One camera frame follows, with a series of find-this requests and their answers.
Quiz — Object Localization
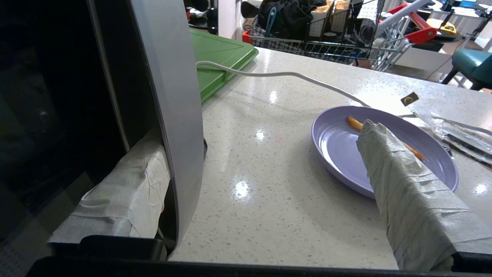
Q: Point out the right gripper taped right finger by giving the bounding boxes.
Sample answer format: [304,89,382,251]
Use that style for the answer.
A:
[356,119,492,272]

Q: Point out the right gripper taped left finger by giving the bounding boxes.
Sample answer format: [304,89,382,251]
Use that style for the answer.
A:
[48,136,172,245]

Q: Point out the purple plastic plate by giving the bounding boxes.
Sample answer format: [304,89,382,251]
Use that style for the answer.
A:
[310,105,459,200]

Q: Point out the clear plastic package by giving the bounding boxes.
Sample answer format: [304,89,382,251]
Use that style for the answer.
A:
[411,109,492,167]

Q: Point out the small black paper tag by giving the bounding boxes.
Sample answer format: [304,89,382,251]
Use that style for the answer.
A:
[400,91,421,107]

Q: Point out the teal chair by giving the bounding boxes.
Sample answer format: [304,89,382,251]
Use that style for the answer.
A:
[441,48,492,92]

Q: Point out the green plastic cutting board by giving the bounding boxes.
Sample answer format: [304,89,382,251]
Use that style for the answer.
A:
[190,28,259,104]

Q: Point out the brown cardboard box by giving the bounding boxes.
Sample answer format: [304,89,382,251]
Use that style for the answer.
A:
[331,0,351,34]
[309,2,333,38]

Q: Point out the black bag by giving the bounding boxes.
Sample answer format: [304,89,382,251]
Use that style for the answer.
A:
[257,0,328,40]

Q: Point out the metal shopping cart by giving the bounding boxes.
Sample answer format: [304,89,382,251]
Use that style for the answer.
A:
[241,0,439,72]

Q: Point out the white power cable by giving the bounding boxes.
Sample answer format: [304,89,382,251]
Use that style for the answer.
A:
[196,60,372,108]

